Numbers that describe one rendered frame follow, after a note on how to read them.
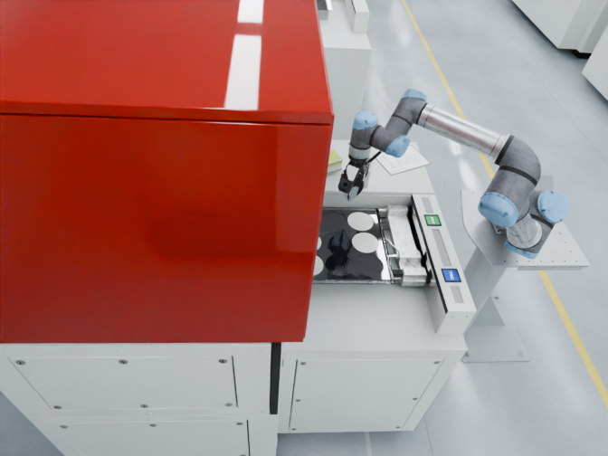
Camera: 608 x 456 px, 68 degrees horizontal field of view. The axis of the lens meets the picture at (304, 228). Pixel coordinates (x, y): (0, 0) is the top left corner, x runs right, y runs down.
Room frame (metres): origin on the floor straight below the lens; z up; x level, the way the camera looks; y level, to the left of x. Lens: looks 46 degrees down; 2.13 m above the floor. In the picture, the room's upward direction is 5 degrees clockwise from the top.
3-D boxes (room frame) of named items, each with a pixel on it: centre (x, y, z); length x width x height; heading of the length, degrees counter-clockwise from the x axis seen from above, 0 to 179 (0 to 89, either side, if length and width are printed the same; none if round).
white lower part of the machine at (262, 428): (0.87, 0.41, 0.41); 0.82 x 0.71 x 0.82; 6
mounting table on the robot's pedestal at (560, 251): (1.39, -0.90, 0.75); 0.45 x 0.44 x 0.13; 97
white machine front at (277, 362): (0.91, 0.08, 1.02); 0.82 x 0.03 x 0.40; 6
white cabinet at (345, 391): (1.21, -0.22, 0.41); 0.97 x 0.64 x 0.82; 6
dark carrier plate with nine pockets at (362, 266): (1.12, -0.13, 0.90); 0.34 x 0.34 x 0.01; 6
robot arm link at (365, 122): (1.28, -0.17, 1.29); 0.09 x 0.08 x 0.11; 58
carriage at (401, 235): (1.17, -0.39, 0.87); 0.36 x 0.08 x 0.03; 6
